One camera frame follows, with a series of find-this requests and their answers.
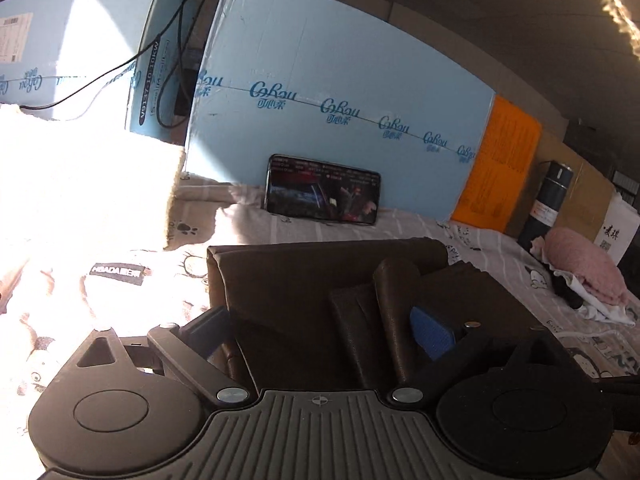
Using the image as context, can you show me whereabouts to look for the large light blue cardboard box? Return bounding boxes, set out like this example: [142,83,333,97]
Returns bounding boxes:
[181,0,497,222]

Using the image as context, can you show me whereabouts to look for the white paper bag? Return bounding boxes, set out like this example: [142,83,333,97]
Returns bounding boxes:
[594,192,640,267]

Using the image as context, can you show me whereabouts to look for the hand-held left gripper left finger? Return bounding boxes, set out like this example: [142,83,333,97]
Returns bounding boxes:
[47,307,249,406]

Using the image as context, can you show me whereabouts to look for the black smartphone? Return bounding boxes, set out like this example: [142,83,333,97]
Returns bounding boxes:
[263,153,381,227]

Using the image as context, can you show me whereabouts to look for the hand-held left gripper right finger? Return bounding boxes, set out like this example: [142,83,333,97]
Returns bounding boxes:
[391,306,591,403]

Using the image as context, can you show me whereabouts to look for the thick black cable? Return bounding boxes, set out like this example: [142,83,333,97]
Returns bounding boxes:
[15,0,236,111]

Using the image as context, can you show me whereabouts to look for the cream knitted sweater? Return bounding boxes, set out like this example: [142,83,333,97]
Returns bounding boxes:
[0,104,185,253]

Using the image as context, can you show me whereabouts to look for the brown cardboard box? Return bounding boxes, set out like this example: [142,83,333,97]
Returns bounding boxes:
[507,129,617,257]

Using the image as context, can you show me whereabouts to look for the dark brown pants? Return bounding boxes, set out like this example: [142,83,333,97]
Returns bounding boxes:
[206,237,551,393]

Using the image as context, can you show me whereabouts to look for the orange paper sheet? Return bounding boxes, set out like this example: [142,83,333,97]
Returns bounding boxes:
[450,95,544,234]

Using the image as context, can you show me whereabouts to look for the white cloth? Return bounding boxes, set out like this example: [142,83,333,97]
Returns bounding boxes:
[550,269,640,325]

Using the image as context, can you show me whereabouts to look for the pink knitted cloth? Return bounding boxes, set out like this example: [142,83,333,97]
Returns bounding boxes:
[531,226,629,307]

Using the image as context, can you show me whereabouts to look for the thin black cable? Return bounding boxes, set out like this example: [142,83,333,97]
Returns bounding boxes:
[152,0,206,131]

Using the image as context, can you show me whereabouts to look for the dark blue thermos bottle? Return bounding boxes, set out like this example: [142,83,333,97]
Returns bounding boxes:
[517,161,575,257]

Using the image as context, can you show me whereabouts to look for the printed striped bed sheet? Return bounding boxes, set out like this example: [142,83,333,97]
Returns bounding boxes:
[0,170,640,480]

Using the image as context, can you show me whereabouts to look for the small light blue cardboard box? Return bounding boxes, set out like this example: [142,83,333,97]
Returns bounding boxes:
[0,0,202,137]

